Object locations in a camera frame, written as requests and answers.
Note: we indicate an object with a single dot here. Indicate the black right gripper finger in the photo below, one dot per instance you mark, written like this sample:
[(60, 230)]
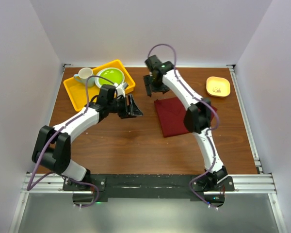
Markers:
[(147, 82), (162, 90)]

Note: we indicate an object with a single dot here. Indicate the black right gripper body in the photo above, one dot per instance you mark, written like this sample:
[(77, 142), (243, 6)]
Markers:
[(157, 85)]

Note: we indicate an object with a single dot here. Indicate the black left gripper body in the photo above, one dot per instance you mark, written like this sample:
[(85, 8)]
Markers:
[(121, 107)]

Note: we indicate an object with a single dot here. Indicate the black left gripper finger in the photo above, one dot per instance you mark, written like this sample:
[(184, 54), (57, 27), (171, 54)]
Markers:
[(136, 112), (131, 109)]

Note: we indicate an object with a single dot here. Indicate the dark red cloth napkin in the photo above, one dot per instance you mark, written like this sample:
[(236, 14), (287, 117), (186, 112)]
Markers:
[(176, 119)]

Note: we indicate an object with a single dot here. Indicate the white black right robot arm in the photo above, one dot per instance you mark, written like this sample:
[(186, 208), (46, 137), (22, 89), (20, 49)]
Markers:
[(215, 171)]

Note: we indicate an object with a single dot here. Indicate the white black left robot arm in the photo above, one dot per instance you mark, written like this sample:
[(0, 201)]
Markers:
[(53, 145)]

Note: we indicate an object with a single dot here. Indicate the green plate white rim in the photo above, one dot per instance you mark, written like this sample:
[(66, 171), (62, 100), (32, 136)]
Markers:
[(113, 74)]

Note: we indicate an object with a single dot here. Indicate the yellow plastic tray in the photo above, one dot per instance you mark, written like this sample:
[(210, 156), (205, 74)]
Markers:
[(76, 90)]

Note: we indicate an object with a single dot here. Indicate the light blue ceramic mug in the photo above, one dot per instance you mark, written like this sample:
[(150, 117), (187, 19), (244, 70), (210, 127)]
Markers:
[(82, 77)]

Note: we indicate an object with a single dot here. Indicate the small yellow square dish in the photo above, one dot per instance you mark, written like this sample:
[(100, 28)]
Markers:
[(218, 87)]

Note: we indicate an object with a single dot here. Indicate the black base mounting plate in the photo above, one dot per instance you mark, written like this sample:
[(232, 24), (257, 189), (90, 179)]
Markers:
[(172, 186)]

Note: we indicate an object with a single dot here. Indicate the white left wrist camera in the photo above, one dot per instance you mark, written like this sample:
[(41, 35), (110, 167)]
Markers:
[(120, 89)]

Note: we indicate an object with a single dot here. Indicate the aluminium frame rail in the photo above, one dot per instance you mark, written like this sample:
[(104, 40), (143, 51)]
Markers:
[(243, 184)]

